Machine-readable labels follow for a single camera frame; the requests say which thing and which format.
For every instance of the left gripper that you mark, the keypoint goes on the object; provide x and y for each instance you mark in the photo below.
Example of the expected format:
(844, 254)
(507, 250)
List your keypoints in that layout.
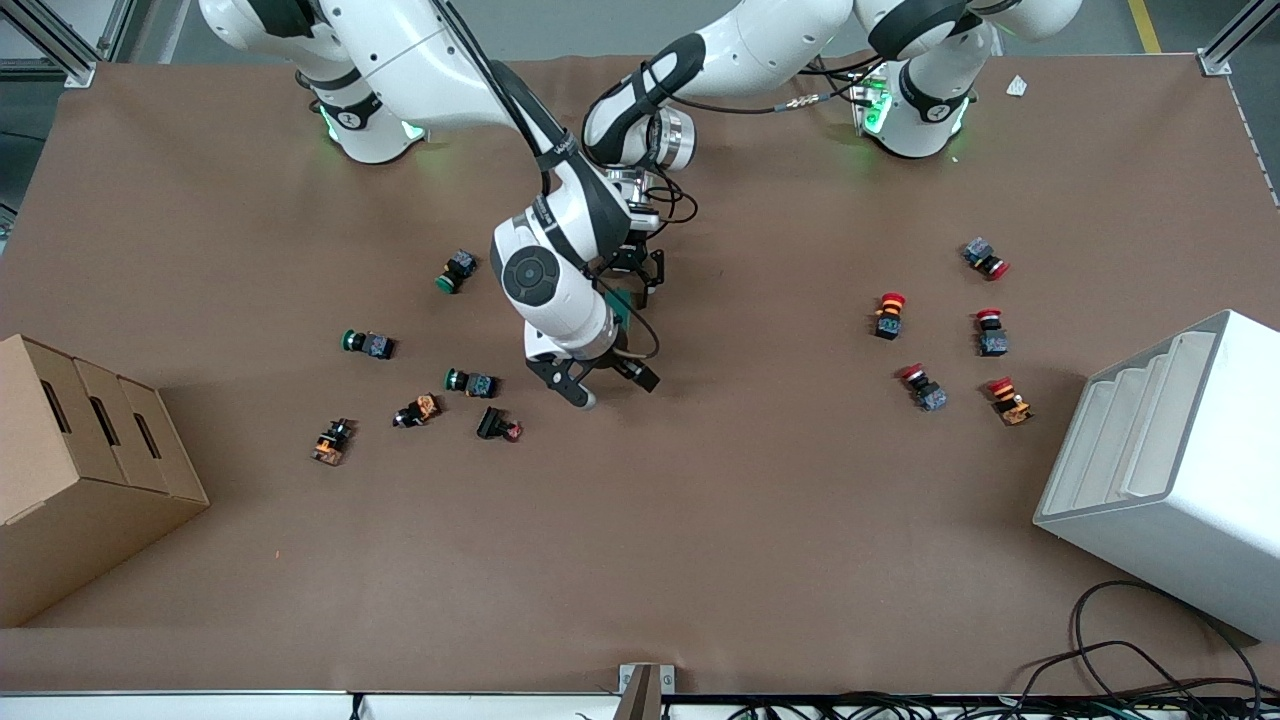
(634, 263)

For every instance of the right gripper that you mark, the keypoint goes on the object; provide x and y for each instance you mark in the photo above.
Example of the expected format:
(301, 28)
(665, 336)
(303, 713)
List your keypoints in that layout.
(622, 364)

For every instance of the green load switch white lever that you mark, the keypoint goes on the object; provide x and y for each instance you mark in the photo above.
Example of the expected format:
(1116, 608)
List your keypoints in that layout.
(620, 308)

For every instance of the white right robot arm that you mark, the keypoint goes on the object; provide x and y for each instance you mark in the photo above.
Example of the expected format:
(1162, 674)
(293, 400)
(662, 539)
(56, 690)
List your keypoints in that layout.
(550, 280)

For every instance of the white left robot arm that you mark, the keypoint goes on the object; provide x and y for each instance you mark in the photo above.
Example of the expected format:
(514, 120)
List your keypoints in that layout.
(760, 45)

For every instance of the brown paper table cover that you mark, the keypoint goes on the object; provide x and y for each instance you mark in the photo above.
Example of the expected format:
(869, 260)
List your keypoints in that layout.
(700, 520)

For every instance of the black push button orange block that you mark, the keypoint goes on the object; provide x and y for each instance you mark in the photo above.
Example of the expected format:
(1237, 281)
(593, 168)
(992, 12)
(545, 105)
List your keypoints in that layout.
(332, 442)
(420, 410)

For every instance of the red push button orange block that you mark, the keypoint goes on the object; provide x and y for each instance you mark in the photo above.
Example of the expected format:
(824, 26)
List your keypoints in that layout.
(889, 318)
(1010, 402)

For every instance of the red push button blue block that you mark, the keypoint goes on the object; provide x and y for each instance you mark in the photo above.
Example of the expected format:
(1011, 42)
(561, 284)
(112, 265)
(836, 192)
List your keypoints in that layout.
(992, 338)
(983, 256)
(927, 390)

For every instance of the small white paper scrap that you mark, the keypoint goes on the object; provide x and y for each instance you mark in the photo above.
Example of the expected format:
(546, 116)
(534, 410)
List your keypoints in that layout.
(1017, 86)

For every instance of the white stepped plastic rack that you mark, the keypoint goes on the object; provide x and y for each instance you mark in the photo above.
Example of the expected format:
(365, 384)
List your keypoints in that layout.
(1180, 500)

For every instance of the brown cardboard box with slots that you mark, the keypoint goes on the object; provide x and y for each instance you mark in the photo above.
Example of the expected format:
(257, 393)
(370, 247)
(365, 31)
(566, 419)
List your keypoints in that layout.
(70, 500)

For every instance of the black switch with red lens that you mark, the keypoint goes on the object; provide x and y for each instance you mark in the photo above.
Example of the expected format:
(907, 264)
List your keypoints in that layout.
(492, 424)

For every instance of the green push button switch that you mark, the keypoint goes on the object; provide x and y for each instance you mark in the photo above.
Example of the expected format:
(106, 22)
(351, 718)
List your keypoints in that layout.
(457, 270)
(372, 345)
(475, 384)

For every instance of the small metal bracket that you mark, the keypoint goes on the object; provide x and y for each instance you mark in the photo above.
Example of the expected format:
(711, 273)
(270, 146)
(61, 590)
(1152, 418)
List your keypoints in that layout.
(645, 690)

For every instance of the white table edge rail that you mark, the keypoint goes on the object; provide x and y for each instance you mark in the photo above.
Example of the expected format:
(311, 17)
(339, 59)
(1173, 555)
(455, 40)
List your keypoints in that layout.
(200, 708)

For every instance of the aluminium frame profile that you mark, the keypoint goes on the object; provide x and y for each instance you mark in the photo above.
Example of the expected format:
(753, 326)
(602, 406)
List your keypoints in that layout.
(1213, 62)
(80, 75)

